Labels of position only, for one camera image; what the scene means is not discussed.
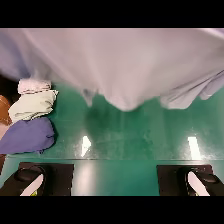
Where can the white T-shirt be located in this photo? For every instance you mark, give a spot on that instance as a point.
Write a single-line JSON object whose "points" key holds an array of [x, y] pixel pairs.
{"points": [[126, 63]]}

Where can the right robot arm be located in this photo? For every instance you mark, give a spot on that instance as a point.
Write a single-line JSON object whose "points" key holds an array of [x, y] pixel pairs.
{"points": [[196, 181]]}

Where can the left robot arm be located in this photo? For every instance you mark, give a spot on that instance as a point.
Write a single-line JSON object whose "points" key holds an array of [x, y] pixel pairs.
{"points": [[31, 180]]}

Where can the pale green garment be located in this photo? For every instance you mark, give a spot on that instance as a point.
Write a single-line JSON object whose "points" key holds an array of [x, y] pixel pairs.
{"points": [[31, 106]]}

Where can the purple garment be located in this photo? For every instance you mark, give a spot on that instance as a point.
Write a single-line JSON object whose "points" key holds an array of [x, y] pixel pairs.
{"points": [[28, 136]]}

